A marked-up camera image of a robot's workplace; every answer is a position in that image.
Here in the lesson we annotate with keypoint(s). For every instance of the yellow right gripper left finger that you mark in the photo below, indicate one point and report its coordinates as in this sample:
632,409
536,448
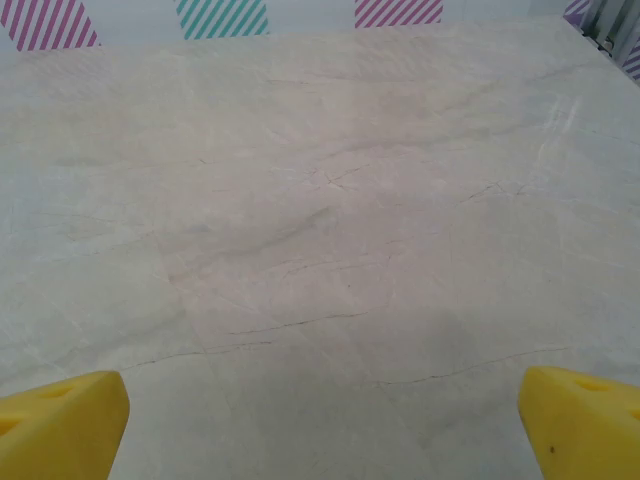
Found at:
60,430

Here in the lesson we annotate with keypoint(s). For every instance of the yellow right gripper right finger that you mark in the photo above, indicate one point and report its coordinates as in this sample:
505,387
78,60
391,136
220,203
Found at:
585,430

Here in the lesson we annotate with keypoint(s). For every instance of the aluminium frame post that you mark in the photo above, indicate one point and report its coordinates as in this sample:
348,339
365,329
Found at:
617,25

